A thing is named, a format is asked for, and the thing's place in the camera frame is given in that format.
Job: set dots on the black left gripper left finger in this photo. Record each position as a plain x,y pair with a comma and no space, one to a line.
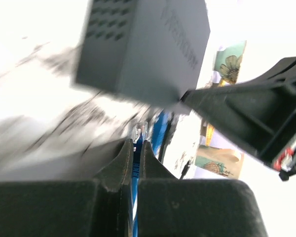
85,195

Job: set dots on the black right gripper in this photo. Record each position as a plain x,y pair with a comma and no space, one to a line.
258,116

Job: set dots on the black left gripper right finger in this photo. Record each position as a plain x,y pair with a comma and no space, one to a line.
170,207

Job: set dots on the blue ethernet cable long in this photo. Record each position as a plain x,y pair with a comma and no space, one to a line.
138,136

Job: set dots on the black network switch box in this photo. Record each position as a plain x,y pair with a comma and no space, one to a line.
147,50

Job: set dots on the floral ceramic mug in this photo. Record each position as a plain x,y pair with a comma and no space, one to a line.
224,162

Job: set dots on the green floral bowl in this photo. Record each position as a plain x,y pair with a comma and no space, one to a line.
227,63

